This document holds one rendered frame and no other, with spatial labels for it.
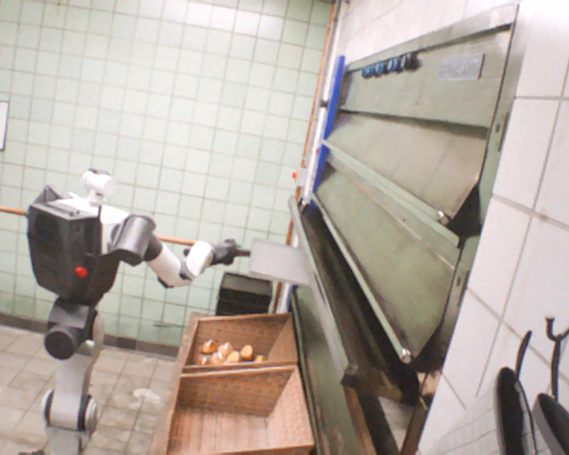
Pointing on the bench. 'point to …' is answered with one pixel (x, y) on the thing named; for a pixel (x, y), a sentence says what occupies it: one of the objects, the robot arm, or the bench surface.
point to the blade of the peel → (277, 263)
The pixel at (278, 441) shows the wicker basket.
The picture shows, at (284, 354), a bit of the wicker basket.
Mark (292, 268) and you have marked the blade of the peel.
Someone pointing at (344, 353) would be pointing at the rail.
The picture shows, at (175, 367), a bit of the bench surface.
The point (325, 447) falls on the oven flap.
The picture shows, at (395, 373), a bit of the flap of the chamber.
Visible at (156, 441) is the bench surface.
